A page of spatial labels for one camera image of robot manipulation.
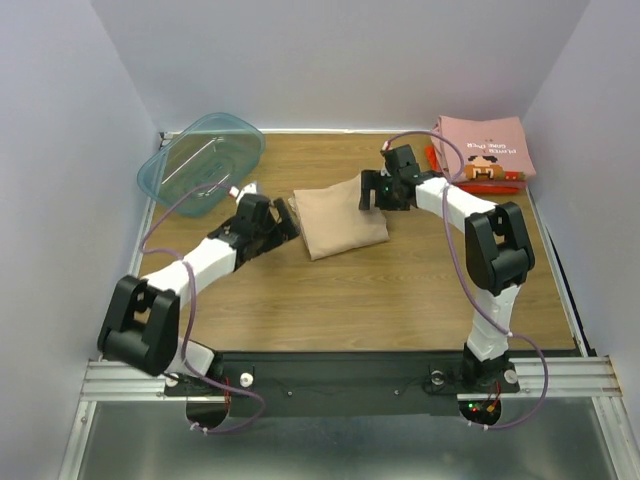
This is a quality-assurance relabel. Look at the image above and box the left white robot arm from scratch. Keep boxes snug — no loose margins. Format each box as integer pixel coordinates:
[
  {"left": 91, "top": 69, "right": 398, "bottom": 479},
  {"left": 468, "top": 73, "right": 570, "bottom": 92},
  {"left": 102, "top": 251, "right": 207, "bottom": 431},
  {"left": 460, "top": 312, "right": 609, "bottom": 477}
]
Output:
[{"left": 97, "top": 193, "right": 299, "bottom": 398}]

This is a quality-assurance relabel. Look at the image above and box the red folded t shirt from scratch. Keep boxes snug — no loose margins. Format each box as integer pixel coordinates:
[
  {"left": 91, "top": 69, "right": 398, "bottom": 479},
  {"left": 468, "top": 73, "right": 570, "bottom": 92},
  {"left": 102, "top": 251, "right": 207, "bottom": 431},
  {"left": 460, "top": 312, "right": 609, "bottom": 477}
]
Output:
[{"left": 424, "top": 145, "right": 527, "bottom": 195}]

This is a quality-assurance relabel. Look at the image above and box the teal plastic bin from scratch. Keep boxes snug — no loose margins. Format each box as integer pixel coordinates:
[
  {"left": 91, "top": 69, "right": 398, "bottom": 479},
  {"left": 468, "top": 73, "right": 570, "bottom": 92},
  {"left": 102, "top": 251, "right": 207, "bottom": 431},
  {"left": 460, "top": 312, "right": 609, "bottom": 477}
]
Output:
[{"left": 137, "top": 113, "right": 265, "bottom": 218}]

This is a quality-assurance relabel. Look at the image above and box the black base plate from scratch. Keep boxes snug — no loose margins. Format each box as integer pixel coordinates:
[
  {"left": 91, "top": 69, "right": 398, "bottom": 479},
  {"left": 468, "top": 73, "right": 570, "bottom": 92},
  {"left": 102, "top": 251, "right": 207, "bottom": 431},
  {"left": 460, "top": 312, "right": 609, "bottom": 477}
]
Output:
[{"left": 164, "top": 351, "right": 521, "bottom": 419}]

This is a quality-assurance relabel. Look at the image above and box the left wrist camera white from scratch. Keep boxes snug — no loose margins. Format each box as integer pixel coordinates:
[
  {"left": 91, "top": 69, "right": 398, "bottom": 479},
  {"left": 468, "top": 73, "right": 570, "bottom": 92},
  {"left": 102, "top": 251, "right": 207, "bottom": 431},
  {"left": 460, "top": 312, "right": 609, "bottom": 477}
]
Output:
[{"left": 228, "top": 181, "right": 262, "bottom": 203}]

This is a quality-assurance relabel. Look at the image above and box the beige t shirt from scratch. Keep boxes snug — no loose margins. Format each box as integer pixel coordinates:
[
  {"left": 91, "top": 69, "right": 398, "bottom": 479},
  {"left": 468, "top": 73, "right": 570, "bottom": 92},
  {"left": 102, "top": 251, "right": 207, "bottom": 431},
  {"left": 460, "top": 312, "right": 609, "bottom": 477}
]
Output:
[{"left": 290, "top": 175, "right": 390, "bottom": 261}]

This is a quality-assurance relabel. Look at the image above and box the pink folded t shirt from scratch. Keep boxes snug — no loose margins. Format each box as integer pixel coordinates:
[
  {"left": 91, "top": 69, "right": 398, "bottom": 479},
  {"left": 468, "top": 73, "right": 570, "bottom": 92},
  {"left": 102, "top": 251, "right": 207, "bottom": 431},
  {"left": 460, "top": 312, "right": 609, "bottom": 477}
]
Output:
[{"left": 433, "top": 116, "right": 536, "bottom": 183}]

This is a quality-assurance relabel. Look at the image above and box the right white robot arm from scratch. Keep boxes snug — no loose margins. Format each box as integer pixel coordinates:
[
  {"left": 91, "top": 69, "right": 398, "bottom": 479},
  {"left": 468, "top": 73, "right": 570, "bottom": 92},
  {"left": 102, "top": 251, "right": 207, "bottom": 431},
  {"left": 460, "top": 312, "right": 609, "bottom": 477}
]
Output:
[{"left": 359, "top": 145, "right": 535, "bottom": 390}]

